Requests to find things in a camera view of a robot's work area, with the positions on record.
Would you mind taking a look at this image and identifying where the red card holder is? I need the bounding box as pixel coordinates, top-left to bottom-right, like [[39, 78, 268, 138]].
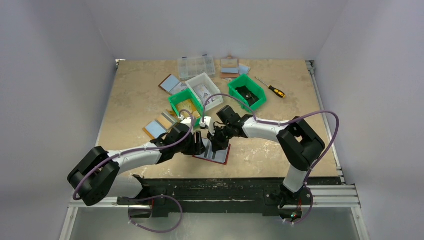
[[192, 138, 231, 165]]

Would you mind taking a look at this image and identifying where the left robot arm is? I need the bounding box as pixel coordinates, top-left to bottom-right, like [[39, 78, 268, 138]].
[[67, 123, 206, 206]]

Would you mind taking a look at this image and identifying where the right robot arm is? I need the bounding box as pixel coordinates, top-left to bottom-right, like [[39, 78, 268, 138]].
[[200, 105, 326, 204]]

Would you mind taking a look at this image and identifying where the tan open card holder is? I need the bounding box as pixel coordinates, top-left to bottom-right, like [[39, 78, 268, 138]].
[[142, 110, 180, 140]]

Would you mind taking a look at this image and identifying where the black VIP card stack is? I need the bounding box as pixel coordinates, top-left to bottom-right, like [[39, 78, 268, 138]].
[[236, 86, 259, 107]]

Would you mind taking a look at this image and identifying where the green bin with black cards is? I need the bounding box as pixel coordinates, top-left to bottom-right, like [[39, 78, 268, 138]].
[[227, 74, 267, 111]]

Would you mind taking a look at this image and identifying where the silver VIP card stack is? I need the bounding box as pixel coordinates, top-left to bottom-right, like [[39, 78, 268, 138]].
[[193, 84, 216, 105]]

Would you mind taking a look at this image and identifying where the green bin with gold cards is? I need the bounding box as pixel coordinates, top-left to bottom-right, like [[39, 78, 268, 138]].
[[168, 89, 204, 128]]

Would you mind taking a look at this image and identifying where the brown open card holder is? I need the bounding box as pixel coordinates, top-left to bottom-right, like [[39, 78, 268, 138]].
[[158, 74, 188, 96]]

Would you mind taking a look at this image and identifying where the white plastic bin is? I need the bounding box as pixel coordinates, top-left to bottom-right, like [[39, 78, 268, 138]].
[[185, 73, 224, 112]]

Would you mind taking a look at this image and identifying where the yellow black screwdriver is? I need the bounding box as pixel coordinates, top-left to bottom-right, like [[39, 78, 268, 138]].
[[255, 76, 286, 99]]

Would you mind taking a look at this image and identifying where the clear compartment organizer box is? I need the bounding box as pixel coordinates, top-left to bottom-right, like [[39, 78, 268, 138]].
[[177, 54, 216, 81]]

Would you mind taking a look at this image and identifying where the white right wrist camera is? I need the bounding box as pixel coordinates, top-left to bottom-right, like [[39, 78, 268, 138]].
[[199, 116, 212, 130]]

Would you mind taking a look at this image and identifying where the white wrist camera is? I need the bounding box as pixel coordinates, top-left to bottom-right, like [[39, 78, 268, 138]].
[[178, 115, 196, 128], [199, 116, 212, 130]]

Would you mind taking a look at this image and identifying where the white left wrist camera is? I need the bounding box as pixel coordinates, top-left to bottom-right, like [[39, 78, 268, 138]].
[[178, 115, 196, 128]]

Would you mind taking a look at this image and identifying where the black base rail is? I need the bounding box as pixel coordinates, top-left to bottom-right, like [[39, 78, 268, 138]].
[[112, 177, 342, 218]]

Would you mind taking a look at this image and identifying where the aluminium frame rail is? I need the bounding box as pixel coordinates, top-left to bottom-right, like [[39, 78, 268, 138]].
[[278, 184, 361, 210]]

